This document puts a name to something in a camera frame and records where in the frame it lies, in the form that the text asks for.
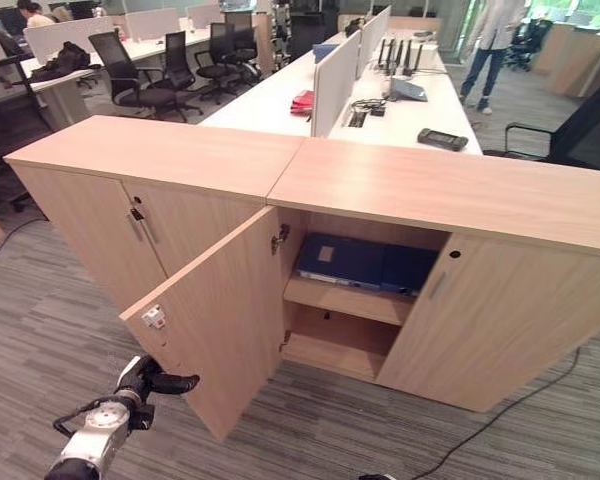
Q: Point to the white desk with bag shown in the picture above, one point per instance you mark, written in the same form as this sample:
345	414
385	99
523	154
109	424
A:
55	85

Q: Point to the black mesh office chair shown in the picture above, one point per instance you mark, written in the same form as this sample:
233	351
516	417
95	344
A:
135	75
180	65
225	55

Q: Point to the black handheld controller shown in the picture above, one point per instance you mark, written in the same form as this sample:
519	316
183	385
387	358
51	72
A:
442	138

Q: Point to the blue box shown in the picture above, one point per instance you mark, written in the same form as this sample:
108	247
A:
326	50

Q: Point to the black antenna router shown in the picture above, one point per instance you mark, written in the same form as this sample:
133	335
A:
397	57

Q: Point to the dark blue plain folder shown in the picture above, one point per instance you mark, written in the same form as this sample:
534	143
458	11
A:
407	270

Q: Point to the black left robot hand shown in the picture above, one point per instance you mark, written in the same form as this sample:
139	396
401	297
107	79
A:
150	381

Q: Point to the white red door latch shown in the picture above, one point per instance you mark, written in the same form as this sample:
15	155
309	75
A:
153	316

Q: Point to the wooden cabinet door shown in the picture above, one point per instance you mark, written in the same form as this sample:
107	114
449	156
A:
500	330
220	320

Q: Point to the wooden cabinet with open door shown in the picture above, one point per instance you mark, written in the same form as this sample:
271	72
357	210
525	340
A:
445	250

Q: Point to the wooden cabinet shelf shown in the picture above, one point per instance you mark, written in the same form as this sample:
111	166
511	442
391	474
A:
350	301

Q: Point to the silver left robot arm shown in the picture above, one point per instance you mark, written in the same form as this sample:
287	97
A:
92	436

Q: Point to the wooden cabinet with closed doors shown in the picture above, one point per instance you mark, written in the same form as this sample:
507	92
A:
145	200

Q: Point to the seated person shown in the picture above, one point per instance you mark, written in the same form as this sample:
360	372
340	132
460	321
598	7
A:
35	15

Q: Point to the metal door hinge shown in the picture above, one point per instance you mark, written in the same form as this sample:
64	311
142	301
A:
280	237
285	340

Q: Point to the long white desk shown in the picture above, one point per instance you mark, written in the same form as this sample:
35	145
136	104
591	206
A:
380	100

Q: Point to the white desk divider panel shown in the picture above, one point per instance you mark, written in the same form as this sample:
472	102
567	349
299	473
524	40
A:
375	37
336	90

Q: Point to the blue folder with label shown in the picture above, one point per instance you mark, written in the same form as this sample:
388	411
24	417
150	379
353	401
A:
340	260

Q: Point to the black bag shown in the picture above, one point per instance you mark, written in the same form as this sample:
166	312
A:
62	61

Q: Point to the closed wooden cabinet door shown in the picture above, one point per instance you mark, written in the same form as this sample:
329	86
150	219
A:
500	330

